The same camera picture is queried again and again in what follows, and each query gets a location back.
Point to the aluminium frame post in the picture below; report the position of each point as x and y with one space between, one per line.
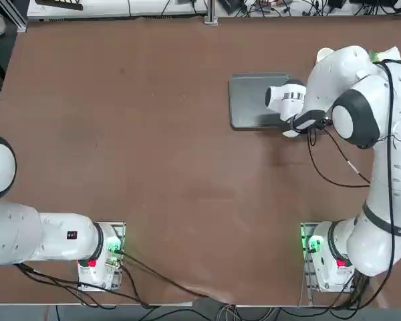
20 20
211 11

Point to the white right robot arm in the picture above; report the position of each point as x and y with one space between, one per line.
341 67

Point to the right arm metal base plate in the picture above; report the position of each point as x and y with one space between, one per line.
305 271

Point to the black power strip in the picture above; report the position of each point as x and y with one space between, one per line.
60 4

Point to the dark grey square tray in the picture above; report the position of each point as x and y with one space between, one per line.
247 100

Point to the white bowl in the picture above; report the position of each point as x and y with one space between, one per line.
323 55

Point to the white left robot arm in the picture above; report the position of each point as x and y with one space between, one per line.
60 237

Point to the green tissue pack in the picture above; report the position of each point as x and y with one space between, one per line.
389 53

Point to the black power adapter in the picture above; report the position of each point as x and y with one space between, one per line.
336 3
232 6

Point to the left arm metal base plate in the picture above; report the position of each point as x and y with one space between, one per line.
120 227

